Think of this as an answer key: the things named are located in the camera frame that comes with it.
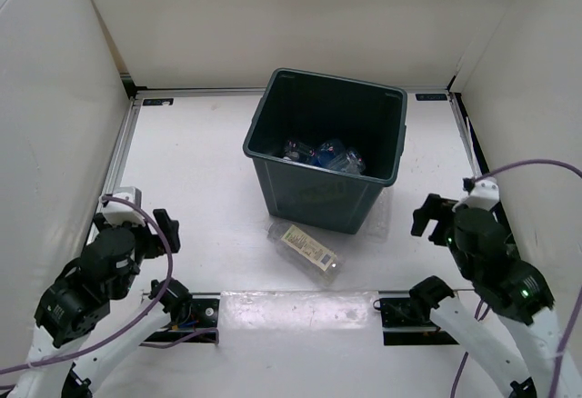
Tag bottles inside bin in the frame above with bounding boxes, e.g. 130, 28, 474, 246
280, 136, 365, 175

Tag black corner label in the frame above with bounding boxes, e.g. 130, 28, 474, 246
142, 98, 174, 106
415, 93, 448, 102

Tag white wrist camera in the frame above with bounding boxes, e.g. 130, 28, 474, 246
102, 186, 146, 226
453, 177, 499, 212

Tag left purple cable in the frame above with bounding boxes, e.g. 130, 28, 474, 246
0, 194, 220, 374

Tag right black corner label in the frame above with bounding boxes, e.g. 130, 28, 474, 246
415, 93, 448, 102

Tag aluminium frame rail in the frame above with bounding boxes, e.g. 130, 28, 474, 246
102, 97, 141, 194
447, 92, 510, 235

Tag blue label plastic bottle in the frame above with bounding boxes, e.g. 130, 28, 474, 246
316, 139, 366, 174

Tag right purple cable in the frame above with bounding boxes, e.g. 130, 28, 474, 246
449, 158, 582, 398

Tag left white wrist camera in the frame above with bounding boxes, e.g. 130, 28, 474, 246
102, 186, 146, 226

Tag right aluminium frame rail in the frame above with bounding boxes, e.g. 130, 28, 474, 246
447, 92, 510, 235

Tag clear crushed plastic bottle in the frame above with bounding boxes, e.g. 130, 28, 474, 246
362, 188, 393, 244

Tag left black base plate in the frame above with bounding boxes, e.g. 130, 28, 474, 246
143, 293, 221, 347

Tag left aluminium frame rail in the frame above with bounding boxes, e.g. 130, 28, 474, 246
102, 97, 141, 194

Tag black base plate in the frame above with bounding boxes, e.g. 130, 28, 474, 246
143, 293, 221, 347
373, 293, 457, 346

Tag large clear labelled bottle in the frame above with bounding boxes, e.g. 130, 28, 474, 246
267, 221, 343, 286

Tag purple cable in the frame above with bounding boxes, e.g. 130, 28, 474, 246
449, 158, 582, 398
0, 194, 220, 374

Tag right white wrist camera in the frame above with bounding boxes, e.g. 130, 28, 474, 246
453, 177, 499, 212

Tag left black corner label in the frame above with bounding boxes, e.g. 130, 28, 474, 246
142, 98, 174, 106

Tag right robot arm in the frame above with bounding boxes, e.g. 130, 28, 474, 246
408, 194, 580, 397

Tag dark green plastic bin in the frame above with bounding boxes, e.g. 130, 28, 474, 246
243, 68, 407, 234

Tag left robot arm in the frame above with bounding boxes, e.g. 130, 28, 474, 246
7, 209, 192, 397

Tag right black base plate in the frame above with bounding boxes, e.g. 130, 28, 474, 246
373, 293, 457, 346

